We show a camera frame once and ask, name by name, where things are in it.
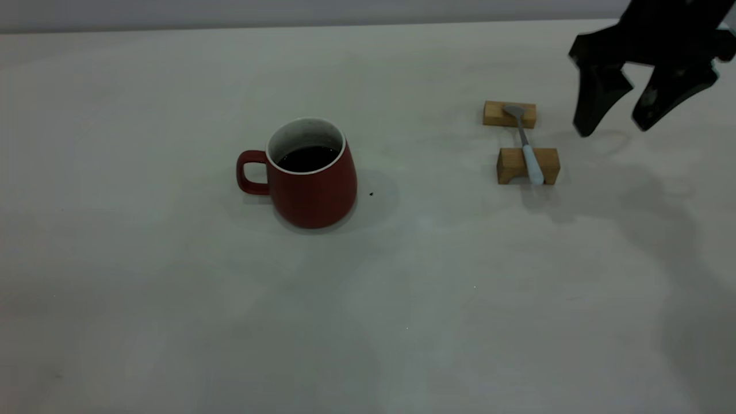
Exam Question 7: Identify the dark coffee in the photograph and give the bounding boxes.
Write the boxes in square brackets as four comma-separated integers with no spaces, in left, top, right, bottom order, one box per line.
[277,145,340,173]

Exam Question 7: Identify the metal spoon with pale handle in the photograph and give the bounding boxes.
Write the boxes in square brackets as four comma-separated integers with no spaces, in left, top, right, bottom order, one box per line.
[502,104,545,186]

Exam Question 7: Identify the red ceramic mug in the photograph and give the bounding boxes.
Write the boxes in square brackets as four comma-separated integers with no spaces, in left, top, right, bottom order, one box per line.
[236,117,358,230]

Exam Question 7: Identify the arched wooden block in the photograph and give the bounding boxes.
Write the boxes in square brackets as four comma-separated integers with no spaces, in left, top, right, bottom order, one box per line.
[496,147,561,186]

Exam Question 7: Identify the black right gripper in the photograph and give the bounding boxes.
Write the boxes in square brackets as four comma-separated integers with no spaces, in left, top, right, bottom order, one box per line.
[568,0,736,138]

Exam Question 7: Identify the flat wooden block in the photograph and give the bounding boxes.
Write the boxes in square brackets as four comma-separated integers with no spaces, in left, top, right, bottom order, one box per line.
[482,101,537,129]

